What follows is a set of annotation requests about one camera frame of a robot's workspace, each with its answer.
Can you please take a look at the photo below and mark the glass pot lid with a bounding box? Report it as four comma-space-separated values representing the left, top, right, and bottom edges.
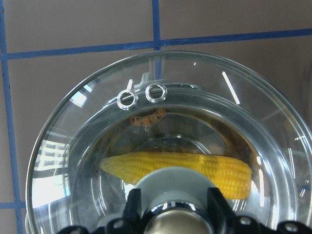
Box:
25, 50, 312, 234

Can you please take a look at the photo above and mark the pale green cooking pot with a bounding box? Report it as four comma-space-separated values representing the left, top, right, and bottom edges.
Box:
24, 72, 312, 234

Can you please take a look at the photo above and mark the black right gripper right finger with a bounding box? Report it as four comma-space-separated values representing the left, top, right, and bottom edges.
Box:
207, 188, 261, 234

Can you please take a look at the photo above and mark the yellow corn cob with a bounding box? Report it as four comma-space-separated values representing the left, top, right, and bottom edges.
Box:
99, 152, 252, 199

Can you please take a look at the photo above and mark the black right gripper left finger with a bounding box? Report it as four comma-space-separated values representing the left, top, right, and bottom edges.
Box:
107, 189, 148, 234

